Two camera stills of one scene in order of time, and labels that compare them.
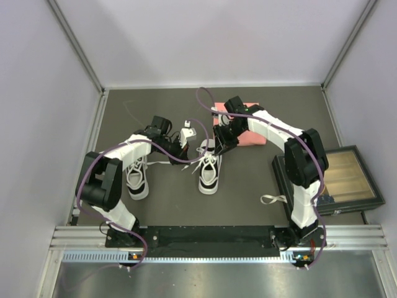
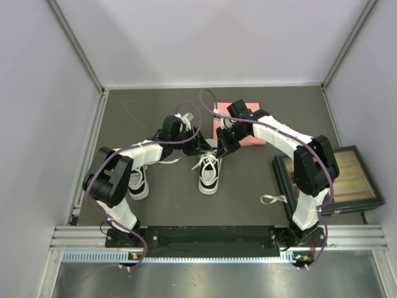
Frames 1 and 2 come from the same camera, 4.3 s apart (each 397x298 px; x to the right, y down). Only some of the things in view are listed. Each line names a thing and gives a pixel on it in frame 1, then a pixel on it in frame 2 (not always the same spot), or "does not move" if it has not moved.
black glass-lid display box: [348, 185] does not move
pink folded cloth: [247, 138] does not move
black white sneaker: [209, 163] does not move
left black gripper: [182, 153] to [198, 144]
